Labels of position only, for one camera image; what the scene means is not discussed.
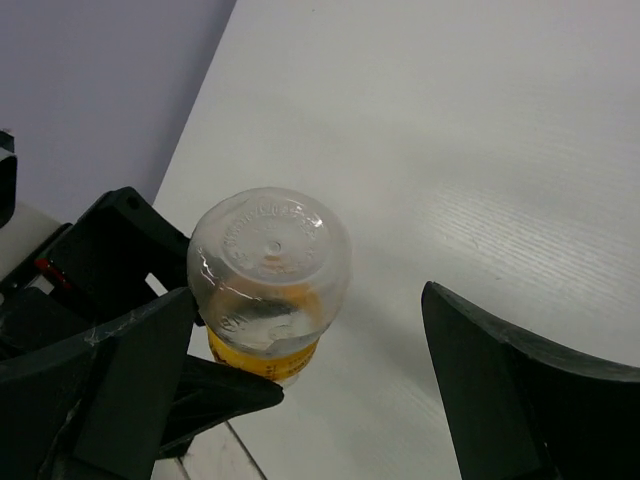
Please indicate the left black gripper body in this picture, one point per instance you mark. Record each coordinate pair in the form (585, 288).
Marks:
(90, 272)

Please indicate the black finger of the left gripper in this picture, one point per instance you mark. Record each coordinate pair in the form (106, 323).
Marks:
(209, 394)

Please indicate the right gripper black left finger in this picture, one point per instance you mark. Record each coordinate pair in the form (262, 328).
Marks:
(95, 405)

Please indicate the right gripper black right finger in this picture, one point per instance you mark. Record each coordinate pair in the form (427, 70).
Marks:
(520, 406)

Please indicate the clear bottle orange label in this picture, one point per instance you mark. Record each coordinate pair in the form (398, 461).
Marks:
(269, 269)

